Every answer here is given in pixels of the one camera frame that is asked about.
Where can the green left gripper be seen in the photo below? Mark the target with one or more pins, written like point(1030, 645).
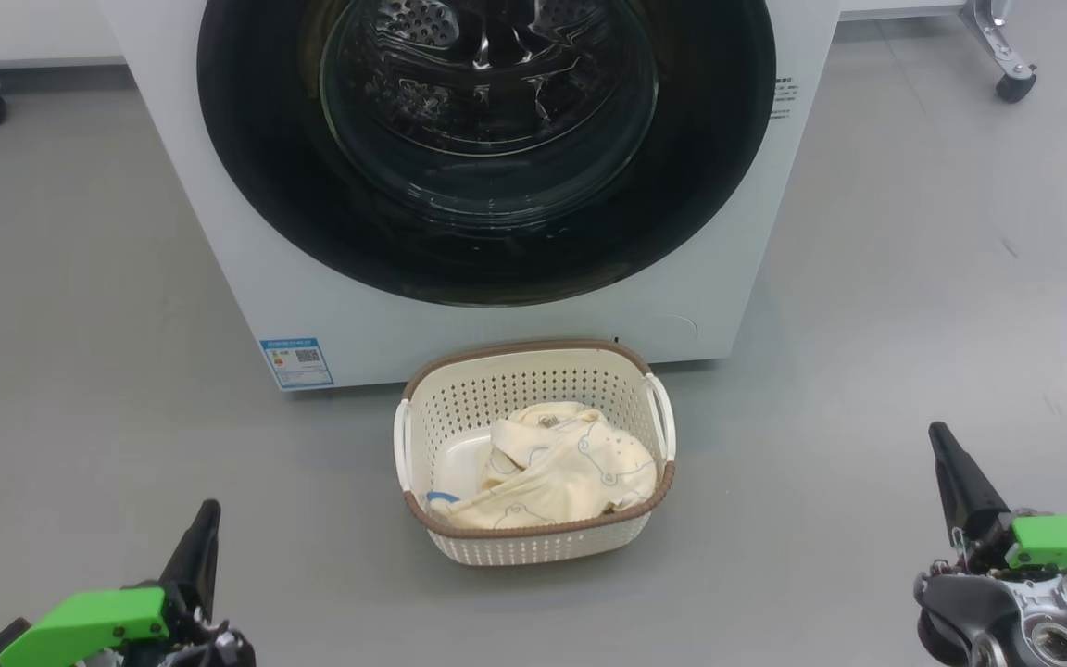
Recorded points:
point(89, 625)

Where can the cream bear print garment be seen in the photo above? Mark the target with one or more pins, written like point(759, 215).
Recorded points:
point(571, 463)

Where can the round black glass washer door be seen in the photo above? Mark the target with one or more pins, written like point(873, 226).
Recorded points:
point(246, 139)

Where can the white front-load washing machine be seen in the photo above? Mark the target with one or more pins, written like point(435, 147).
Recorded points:
point(219, 278)

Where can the stainless steel washing machine drum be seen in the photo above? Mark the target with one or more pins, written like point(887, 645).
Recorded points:
point(422, 18)

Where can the blue energy label sticker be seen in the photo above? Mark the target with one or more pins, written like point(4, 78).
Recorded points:
point(296, 363)

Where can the cream laundry basket brown rim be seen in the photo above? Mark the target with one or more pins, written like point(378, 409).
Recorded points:
point(533, 547)

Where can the printed text label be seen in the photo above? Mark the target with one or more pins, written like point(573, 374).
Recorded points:
point(784, 97)

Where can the white wheeled partition panel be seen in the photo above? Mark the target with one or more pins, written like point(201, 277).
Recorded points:
point(895, 7)
point(24, 32)

